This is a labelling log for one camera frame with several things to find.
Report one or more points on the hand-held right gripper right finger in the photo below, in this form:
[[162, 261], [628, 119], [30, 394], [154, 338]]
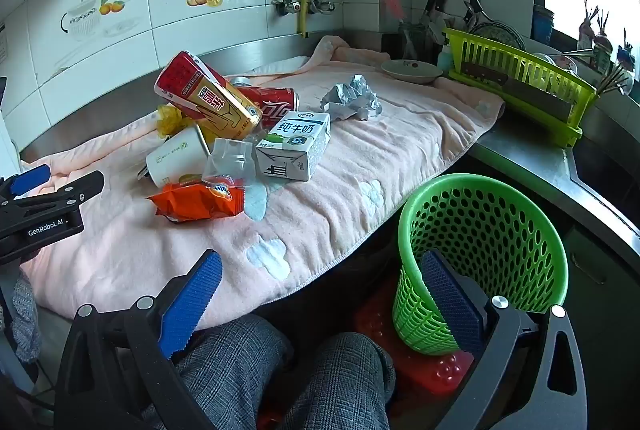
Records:
[[450, 305]]

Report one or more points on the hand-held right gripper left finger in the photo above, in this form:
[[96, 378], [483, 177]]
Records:
[[192, 300]]

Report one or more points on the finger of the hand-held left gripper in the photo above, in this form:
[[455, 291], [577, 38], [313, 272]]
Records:
[[75, 192], [30, 180]]

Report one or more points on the green plastic basket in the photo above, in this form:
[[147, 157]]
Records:
[[480, 220]]

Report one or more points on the orange snack packet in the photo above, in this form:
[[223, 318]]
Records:
[[195, 202]]

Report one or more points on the white paper cup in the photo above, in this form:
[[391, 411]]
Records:
[[175, 157]]

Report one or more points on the yellow plastic wrapper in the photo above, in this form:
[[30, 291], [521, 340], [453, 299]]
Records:
[[170, 119]]

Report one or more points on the clear plastic cup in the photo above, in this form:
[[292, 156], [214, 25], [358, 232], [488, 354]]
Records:
[[230, 162]]

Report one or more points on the red gold drink can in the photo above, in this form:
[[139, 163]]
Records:
[[210, 102]]

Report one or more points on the white milk carton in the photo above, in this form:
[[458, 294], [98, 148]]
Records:
[[290, 144]]

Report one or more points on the red cola can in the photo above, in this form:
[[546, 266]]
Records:
[[275, 107]]

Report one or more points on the foil ball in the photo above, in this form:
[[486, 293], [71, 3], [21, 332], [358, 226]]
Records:
[[352, 97]]

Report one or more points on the person's left forearm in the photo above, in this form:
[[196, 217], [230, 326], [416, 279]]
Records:
[[25, 320]]

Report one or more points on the red plastic stool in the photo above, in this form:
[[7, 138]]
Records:
[[435, 375]]

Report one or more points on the pink towel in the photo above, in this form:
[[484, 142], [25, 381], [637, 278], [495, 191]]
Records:
[[350, 169]]

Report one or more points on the steel sink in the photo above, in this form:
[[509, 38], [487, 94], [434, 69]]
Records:
[[605, 180]]

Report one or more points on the green dish rack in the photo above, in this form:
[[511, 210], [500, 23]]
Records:
[[572, 129]]

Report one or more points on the white ceramic dish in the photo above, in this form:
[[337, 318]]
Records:
[[410, 69]]

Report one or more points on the teal bottle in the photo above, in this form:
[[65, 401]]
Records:
[[444, 58]]

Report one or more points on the white printed bowl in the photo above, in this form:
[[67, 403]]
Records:
[[562, 62]]

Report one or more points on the bunch of chopsticks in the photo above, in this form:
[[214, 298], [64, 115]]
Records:
[[612, 79]]

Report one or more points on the metal angle valve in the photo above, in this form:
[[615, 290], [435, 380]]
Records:
[[320, 5], [287, 4]]

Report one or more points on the blue jar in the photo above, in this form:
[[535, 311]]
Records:
[[542, 24]]

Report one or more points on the jar with sprouting plant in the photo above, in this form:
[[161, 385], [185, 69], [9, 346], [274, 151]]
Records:
[[625, 57], [585, 34], [602, 43]]

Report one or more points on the pink bottle brush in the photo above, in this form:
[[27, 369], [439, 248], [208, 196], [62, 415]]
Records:
[[392, 7]]

